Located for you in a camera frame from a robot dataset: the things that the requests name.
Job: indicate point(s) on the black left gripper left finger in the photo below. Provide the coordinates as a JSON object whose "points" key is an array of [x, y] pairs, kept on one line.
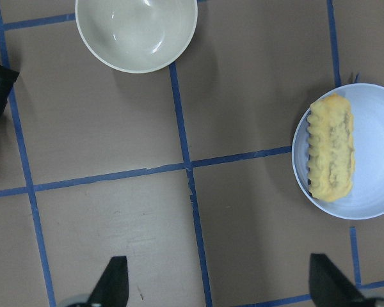
{"points": [[112, 288]]}

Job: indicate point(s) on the blue plate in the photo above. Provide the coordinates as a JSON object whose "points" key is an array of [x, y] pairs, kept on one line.
{"points": [[366, 199]]}

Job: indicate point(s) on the cream bowl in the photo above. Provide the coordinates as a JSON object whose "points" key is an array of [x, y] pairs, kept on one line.
{"points": [[136, 37]]}

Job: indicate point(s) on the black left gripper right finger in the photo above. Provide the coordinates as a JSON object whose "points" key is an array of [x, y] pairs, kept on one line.
{"points": [[328, 286]]}

